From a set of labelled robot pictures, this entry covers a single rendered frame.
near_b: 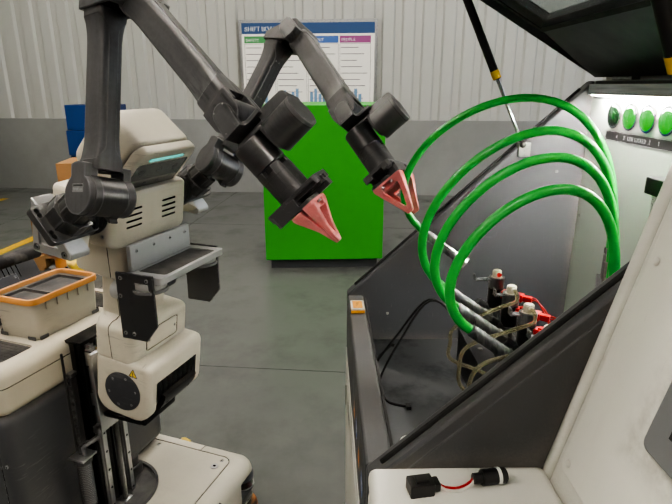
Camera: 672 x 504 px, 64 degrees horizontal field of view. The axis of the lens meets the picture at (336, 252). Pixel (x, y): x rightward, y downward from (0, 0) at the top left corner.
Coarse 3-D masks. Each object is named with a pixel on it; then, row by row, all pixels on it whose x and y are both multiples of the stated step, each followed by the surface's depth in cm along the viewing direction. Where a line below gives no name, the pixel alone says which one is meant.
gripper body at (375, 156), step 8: (376, 144) 105; (368, 152) 105; (376, 152) 104; (384, 152) 105; (360, 160) 107; (368, 160) 105; (376, 160) 104; (384, 160) 101; (392, 160) 102; (368, 168) 106; (376, 168) 102; (384, 168) 101; (368, 176) 102; (376, 176) 104; (384, 176) 106
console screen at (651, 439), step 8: (664, 400) 50; (664, 408) 50; (656, 416) 50; (664, 416) 49; (656, 424) 50; (664, 424) 49; (648, 432) 51; (656, 432) 50; (664, 432) 49; (648, 440) 51; (656, 440) 50; (664, 440) 49; (648, 448) 51; (656, 448) 50; (664, 448) 49; (656, 456) 49; (664, 456) 48; (664, 464) 48
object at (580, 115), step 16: (512, 96) 94; (528, 96) 93; (544, 96) 92; (464, 112) 97; (576, 112) 92; (448, 128) 98; (592, 128) 92; (416, 160) 101; (608, 160) 93; (400, 192) 104; (416, 224) 104
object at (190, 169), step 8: (184, 168) 144; (192, 168) 143; (184, 176) 142; (192, 176) 142; (200, 176) 142; (192, 184) 142; (200, 184) 143; (208, 184) 145; (192, 192) 144; (200, 192) 145; (208, 192) 151; (192, 200) 145
